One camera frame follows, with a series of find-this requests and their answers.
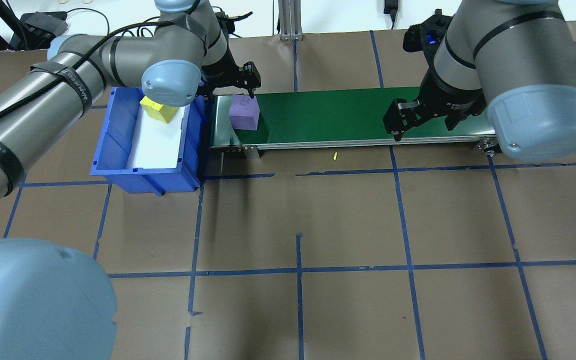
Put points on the purple block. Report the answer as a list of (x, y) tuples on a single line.
[(243, 117)]

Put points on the yellow block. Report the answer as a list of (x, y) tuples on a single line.
[(160, 112)]

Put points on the green conveyor belt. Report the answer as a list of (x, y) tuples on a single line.
[(328, 115)]

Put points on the white bin liner sheet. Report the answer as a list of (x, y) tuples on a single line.
[(153, 145)]

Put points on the blue plastic bin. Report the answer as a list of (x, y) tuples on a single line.
[(143, 180)]

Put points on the small black power adapter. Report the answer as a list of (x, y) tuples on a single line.
[(391, 6)]

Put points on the white desk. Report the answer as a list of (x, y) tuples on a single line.
[(343, 15)]

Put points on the grey box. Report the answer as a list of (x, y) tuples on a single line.
[(43, 25)]

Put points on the black stand pole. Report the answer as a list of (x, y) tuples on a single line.
[(3, 20)]

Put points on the aluminium profile post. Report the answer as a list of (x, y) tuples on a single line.
[(290, 20)]

